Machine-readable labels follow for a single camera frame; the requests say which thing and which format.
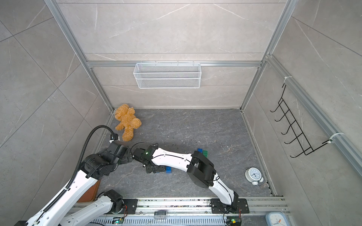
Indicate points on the brown teddy bear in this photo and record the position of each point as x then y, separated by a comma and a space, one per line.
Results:
127, 122

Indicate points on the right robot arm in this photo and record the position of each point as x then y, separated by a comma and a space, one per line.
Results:
198, 167

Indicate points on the blue-rimmed clock on rail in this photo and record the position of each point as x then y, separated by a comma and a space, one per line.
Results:
276, 219

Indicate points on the brown block at left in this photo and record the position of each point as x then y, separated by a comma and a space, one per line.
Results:
90, 194

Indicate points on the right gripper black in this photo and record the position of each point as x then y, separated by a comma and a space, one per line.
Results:
149, 170

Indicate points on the blue lego brick bottom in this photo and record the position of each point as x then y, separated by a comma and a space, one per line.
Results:
168, 170

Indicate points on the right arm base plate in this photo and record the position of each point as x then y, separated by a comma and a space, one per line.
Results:
239, 206

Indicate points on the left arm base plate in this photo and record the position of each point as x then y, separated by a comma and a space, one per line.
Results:
127, 206

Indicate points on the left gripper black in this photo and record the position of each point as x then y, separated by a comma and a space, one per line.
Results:
127, 159

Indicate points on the aluminium front rail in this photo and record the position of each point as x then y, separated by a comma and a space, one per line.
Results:
176, 211

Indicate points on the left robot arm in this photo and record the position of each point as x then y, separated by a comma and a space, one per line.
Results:
89, 170

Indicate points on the black wall hook rack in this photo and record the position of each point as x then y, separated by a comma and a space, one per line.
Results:
294, 128

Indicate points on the white alarm clock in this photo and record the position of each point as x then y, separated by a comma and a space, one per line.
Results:
254, 176

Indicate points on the white wire mesh basket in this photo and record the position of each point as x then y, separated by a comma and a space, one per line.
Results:
168, 75

